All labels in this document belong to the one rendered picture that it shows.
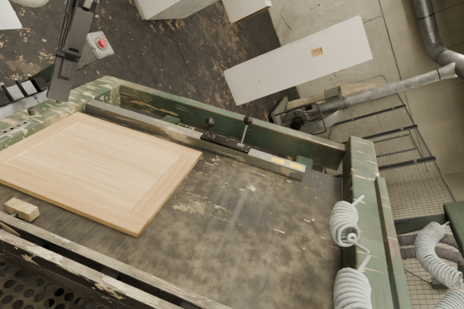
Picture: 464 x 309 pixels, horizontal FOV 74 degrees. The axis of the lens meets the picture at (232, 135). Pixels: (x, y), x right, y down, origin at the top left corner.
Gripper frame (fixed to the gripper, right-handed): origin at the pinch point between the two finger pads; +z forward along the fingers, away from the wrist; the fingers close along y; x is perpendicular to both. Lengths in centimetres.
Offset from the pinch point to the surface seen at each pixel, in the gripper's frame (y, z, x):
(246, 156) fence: -28, 13, 71
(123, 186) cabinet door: -31, 29, 28
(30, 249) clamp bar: -12.8, 37.4, 3.7
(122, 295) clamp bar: 5.2, 38.4, 18.2
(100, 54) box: -96, -11, 28
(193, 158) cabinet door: -35, 18, 53
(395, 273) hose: 39, 16, 49
